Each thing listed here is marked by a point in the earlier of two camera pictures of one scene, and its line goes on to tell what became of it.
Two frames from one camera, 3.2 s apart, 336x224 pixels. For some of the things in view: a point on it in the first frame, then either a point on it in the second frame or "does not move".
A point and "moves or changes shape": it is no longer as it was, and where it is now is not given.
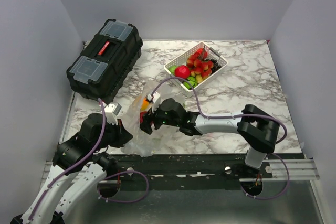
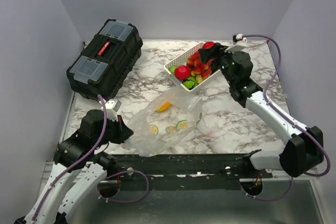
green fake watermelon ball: (192, 81) does not move
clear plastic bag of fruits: (143, 144) moves or changes shape
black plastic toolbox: (107, 62) does not move
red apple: (182, 71) does not move
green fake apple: (172, 68) does not move
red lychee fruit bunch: (200, 68) does not move
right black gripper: (145, 126) to (206, 54)
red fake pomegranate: (141, 116) to (208, 44)
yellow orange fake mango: (145, 105) moves or changes shape
